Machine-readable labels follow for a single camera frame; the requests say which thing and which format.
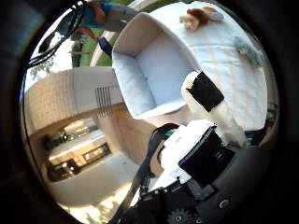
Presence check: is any brown mane lion plush toy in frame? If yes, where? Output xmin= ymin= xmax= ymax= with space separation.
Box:
xmin=179 ymin=7 xmax=210 ymax=32

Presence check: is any dark slanted stand pole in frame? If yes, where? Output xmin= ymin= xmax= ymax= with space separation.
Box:
xmin=108 ymin=122 xmax=180 ymax=224

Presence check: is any white striped table cloth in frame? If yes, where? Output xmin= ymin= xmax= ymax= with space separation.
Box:
xmin=149 ymin=1 xmax=269 ymax=133

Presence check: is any grey-blue plush toy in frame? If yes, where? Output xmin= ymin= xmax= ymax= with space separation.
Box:
xmin=233 ymin=35 xmax=264 ymax=68

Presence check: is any person in teal shirt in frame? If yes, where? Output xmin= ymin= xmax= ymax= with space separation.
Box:
xmin=57 ymin=0 xmax=140 ymax=59

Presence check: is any wall vent grille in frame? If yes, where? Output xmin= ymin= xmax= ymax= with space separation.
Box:
xmin=94 ymin=86 xmax=113 ymax=118

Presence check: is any black cable bundle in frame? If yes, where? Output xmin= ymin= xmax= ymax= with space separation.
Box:
xmin=27 ymin=1 xmax=89 ymax=68

